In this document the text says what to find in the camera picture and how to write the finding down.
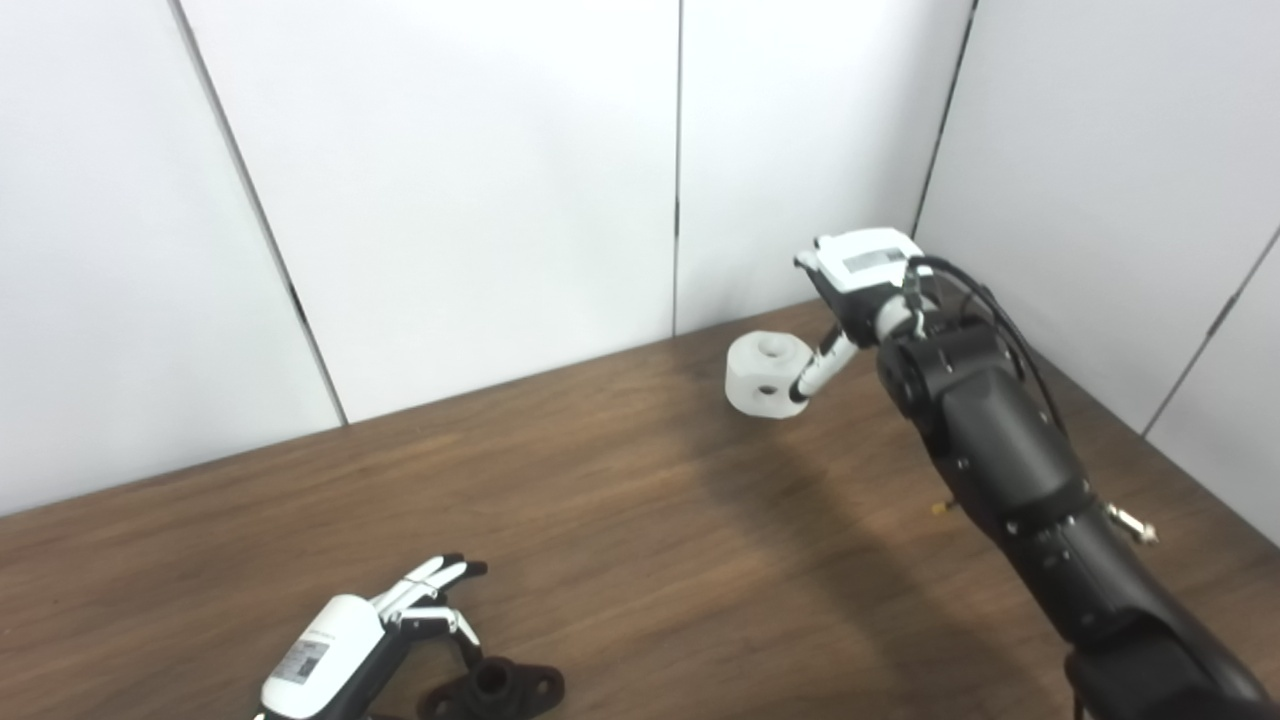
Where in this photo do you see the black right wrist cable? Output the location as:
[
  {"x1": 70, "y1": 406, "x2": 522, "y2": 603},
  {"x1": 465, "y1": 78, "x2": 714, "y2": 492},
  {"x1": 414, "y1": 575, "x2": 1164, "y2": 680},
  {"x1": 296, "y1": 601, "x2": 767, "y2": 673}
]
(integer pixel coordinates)
[{"x1": 903, "y1": 256, "x2": 1161, "y2": 546}]

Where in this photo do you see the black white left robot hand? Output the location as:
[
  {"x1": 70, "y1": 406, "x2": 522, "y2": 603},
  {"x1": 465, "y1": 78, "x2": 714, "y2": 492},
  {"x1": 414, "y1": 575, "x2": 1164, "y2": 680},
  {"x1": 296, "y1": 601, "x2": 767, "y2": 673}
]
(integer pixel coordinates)
[{"x1": 255, "y1": 553, "x2": 489, "y2": 720}]

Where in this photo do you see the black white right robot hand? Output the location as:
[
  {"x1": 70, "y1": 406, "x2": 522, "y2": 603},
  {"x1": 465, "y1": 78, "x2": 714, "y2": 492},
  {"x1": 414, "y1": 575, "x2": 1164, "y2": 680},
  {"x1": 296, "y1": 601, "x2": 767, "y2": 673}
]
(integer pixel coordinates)
[{"x1": 790, "y1": 228, "x2": 926, "y2": 404}]

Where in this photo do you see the round white piece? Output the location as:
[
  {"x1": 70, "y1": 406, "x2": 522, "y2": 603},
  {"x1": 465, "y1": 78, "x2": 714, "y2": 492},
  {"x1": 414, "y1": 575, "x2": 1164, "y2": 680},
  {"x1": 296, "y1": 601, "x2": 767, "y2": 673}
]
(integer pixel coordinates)
[{"x1": 725, "y1": 331, "x2": 819, "y2": 417}]

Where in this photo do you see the black flanged holder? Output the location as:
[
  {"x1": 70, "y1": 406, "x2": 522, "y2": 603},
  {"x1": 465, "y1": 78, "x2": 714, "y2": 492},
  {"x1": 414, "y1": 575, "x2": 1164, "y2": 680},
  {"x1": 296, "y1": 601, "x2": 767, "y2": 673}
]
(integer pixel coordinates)
[{"x1": 417, "y1": 656, "x2": 566, "y2": 720}]

